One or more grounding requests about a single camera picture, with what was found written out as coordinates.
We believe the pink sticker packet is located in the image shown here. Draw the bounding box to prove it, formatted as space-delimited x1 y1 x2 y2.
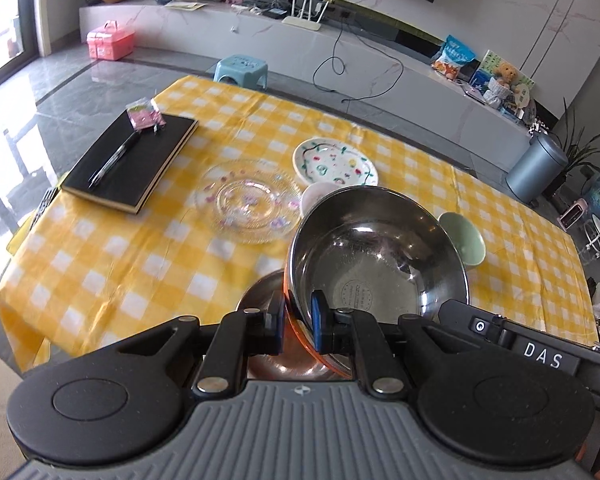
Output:
126 100 167 133

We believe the teddy bear in basket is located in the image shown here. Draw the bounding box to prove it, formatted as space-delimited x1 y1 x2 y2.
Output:
485 62 521 108

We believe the yellow checked tablecloth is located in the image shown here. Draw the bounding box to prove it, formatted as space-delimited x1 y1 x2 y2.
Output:
0 76 600 376

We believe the white router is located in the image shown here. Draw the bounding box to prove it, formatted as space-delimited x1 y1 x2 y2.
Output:
281 0 331 31

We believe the steel bowl with orange outside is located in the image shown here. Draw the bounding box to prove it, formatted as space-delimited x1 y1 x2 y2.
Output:
284 186 471 380

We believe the white plate with coloured pattern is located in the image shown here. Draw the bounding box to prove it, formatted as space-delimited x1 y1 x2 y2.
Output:
292 137 379 188

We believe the white bowl with sticker print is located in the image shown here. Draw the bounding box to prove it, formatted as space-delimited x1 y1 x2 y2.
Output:
300 182 342 218

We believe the round paper hand fan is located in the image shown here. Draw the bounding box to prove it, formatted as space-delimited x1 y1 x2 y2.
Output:
510 85 537 109

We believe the black cable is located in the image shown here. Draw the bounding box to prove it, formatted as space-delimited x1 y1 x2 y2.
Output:
312 20 406 106

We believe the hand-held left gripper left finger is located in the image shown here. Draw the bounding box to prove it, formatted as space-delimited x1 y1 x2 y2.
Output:
130 291 287 396

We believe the clear glass plate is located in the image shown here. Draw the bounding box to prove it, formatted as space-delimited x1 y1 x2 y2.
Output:
194 158 306 246

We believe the grey metal trash can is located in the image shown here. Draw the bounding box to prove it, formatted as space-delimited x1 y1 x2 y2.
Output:
506 131 570 206

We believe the pink plastic case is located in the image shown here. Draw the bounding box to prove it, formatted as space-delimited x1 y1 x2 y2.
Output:
86 20 136 61

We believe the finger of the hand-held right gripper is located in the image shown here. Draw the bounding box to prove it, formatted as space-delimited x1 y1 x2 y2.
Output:
438 298 507 347

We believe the pale green bowl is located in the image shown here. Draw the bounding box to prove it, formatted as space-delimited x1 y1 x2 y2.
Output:
437 211 486 268

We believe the black pen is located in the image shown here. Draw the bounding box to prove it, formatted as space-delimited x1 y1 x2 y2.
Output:
87 130 142 190

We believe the small pink appliance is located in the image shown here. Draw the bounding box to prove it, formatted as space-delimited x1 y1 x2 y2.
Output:
557 200 588 231

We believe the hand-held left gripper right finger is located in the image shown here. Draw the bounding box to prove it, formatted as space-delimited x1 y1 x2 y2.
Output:
310 291 473 396

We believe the green printed box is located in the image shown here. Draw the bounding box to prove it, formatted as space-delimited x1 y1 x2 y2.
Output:
480 50 536 91

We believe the white marble television console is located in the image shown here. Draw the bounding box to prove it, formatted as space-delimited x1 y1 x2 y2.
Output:
77 0 546 161

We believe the green potted plant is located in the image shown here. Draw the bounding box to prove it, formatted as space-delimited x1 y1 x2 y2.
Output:
555 100 600 186

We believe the blue snack bag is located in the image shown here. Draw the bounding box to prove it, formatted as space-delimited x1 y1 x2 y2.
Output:
432 35 475 81

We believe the light blue plastic stool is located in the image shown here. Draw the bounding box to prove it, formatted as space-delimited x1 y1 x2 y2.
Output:
214 55 269 92

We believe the black notebook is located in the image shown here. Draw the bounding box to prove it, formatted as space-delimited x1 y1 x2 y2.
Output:
61 108 200 215

